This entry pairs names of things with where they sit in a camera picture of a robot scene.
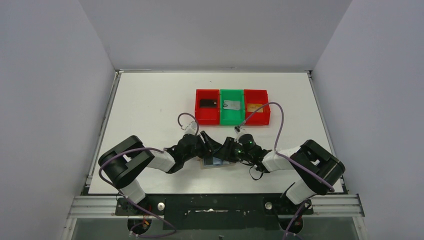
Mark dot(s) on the left red bin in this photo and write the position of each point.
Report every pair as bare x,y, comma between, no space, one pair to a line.
207,116

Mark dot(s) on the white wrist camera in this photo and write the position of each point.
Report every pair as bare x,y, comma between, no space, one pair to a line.
191,128
239,130

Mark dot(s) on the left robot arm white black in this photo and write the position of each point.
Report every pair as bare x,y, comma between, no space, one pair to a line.
121,165

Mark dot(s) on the green bin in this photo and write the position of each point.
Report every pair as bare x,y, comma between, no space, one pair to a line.
230,117

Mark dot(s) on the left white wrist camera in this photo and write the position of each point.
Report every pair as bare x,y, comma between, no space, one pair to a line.
191,128

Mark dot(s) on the gold card in bin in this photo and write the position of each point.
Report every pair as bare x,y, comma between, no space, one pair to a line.
252,107

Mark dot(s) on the beige card holder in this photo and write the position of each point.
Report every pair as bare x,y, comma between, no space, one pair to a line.
213,162

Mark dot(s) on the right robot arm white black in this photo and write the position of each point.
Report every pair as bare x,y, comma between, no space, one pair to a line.
318,169

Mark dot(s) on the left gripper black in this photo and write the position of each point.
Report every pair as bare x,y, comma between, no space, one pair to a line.
205,147

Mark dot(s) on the silver card in bin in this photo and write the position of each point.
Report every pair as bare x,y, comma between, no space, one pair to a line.
231,105

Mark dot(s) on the right red bin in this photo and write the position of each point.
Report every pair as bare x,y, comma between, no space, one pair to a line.
254,99

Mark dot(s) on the black card in bin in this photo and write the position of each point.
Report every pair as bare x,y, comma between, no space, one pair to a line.
208,103

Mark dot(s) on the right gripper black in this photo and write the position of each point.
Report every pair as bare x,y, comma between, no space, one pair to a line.
227,150

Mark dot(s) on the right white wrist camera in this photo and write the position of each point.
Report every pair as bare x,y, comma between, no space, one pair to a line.
239,130

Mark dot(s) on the red bin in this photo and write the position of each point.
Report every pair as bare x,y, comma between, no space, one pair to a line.
254,99
207,116

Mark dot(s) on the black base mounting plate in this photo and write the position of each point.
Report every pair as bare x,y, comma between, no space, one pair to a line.
270,211

